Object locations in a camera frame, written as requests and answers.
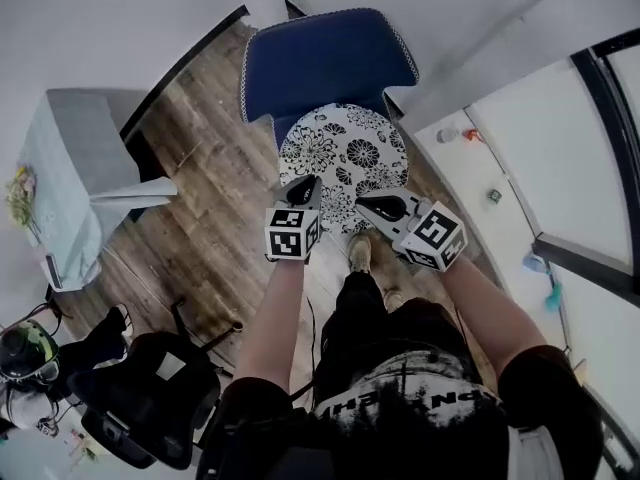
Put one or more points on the small glass jar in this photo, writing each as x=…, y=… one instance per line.
x=446, y=135

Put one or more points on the black helmet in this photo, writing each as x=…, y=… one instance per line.
x=30, y=358

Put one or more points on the small table with pale cloth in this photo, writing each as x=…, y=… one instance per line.
x=65, y=168

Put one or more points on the black office chair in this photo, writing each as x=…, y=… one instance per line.
x=150, y=398

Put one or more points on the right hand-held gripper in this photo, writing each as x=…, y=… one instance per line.
x=435, y=235

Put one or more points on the small orange object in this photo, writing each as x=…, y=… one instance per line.
x=472, y=134

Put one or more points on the person's right shoe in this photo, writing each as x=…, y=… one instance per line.
x=394, y=300

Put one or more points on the person's black trousers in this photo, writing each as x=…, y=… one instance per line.
x=360, y=318

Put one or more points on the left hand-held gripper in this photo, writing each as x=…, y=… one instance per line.
x=287, y=243

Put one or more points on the blue chair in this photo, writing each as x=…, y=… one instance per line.
x=325, y=58

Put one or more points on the person's right forearm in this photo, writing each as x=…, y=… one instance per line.
x=495, y=318

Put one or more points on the black window frame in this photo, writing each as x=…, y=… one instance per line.
x=600, y=118

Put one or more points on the blue plastic bottle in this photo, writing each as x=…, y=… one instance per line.
x=534, y=263

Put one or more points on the dark phone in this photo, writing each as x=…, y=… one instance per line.
x=53, y=271

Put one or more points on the teal brush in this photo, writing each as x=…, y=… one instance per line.
x=553, y=297

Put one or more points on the black box on chest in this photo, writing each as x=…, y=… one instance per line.
x=260, y=463

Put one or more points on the black and white floral cushion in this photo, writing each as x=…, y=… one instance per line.
x=345, y=153

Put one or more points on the person's left forearm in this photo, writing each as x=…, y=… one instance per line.
x=275, y=328

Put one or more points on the person's shoe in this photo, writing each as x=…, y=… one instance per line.
x=360, y=253
x=394, y=300

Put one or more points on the person's black and white shirt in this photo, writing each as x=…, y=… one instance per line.
x=415, y=428

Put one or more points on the bunch of yellow flowers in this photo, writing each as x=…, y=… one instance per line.
x=20, y=198

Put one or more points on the person's left shoe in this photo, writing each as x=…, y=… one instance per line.
x=360, y=253

